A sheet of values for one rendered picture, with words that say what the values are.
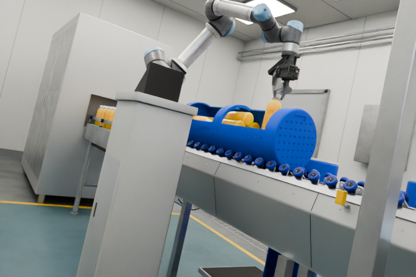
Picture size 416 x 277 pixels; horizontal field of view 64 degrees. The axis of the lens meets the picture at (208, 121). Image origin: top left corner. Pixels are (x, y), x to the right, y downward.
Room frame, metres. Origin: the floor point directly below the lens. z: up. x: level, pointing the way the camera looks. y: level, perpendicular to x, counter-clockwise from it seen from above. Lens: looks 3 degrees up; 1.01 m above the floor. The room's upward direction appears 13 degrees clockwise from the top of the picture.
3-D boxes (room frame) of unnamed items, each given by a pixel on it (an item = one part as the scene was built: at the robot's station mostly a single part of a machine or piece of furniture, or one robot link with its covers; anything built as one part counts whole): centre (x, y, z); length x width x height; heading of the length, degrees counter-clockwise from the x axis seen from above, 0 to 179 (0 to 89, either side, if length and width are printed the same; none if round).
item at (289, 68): (1.51, -0.31, 1.42); 0.09 x 0.08 x 0.12; 34
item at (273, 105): (1.53, -0.29, 1.17); 0.07 x 0.07 x 0.19
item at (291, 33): (1.52, -0.30, 1.58); 0.09 x 0.08 x 0.11; 51
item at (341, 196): (1.09, -0.50, 0.92); 0.08 x 0.03 x 0.05; 124
